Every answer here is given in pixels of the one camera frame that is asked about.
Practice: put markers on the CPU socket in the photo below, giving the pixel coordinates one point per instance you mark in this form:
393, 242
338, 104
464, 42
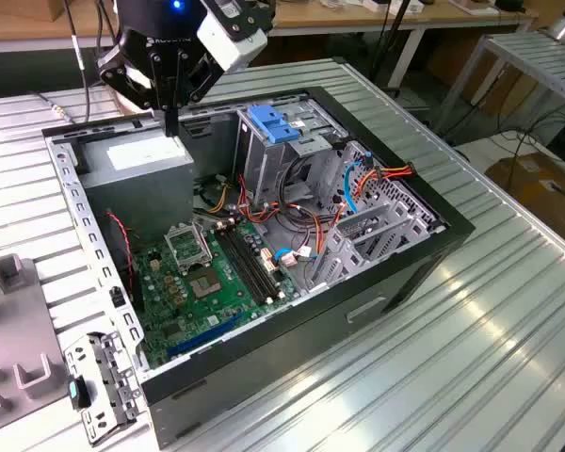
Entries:
206, 284

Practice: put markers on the metal slat side table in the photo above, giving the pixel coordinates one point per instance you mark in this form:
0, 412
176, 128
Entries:
537, 56

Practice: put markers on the wooden desk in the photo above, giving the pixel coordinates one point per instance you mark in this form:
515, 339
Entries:
339, 19

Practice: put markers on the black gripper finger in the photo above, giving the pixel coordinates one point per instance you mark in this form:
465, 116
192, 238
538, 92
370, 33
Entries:
127, 80
202, 75

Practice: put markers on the metal disk bay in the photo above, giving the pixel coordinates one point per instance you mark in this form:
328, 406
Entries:
339, 263

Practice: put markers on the black RAM slot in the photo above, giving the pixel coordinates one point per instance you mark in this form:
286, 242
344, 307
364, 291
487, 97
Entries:
241, 267
258, 262
246, 265
252, 263

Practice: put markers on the grey power supply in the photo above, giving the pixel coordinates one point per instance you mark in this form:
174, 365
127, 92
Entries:
136, 198

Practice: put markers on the small black device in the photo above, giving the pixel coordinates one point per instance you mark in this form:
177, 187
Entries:
508, 4

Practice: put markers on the metal expansion card bracket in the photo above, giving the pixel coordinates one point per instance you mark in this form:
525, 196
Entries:
108, 372

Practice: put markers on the blue plastic drive latch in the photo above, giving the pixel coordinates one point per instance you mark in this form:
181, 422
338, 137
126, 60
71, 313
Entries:
273, 127

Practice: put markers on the black PC case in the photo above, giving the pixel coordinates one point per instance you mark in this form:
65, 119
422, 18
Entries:
263, 358

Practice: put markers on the black stand legs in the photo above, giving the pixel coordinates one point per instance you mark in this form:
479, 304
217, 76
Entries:
392, 33

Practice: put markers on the grey parts rack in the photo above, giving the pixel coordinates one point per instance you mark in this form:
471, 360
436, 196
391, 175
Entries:
14, 325

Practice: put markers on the labelled cardboard box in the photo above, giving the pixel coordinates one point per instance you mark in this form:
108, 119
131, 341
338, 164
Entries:
537, 188

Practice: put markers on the black teal clip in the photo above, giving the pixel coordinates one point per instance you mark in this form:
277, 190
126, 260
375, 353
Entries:
80, 398

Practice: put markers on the blue expansion slot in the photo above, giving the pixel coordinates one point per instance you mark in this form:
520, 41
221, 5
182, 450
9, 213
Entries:
205, 335

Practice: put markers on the small brown carton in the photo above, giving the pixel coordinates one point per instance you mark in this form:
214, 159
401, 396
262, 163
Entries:
56, 9

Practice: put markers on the green motherboard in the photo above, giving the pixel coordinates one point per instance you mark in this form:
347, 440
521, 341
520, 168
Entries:
202, 315

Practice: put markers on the grey metal drive cage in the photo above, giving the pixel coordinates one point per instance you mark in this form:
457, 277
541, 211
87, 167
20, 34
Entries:
259, 165

